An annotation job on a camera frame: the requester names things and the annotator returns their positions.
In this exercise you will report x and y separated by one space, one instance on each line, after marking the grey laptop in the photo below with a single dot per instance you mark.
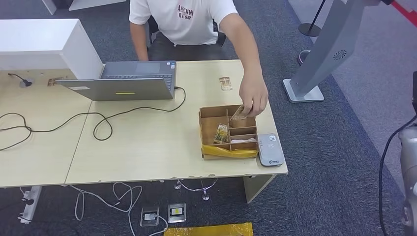
119 89

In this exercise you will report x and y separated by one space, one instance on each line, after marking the beige desk leg panel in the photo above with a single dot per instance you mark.
257 188

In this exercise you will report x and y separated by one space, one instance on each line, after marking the black stanchion post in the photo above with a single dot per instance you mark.
309 30

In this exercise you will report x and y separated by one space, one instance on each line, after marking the person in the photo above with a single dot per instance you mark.
185 26

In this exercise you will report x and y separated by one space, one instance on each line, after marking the white power strip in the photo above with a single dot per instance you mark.
30 205

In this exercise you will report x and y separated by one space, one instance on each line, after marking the chrome chair base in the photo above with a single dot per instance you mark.
205 194

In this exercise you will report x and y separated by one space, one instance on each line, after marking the person's right forearm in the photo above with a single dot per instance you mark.
139 42

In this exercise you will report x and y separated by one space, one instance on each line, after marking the red barrier belt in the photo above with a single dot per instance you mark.
405 11

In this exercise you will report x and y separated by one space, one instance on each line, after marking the person's left hand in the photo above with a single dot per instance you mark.
254 94

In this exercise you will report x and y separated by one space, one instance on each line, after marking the open floor socket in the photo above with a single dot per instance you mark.
149 216

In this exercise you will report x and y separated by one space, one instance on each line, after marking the grey kiosk stand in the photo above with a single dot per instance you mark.
329 42

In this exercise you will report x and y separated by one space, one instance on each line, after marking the yellow plastic bag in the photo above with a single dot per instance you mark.
208 230

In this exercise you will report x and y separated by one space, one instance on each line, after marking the person's left forearm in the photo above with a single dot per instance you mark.
242 45

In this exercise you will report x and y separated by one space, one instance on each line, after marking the brown wooden organizer box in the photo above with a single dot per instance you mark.
210 128

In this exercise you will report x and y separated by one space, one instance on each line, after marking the white counter block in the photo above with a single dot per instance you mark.
35 42

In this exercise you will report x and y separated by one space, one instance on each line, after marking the grey card reader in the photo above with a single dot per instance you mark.
270 150

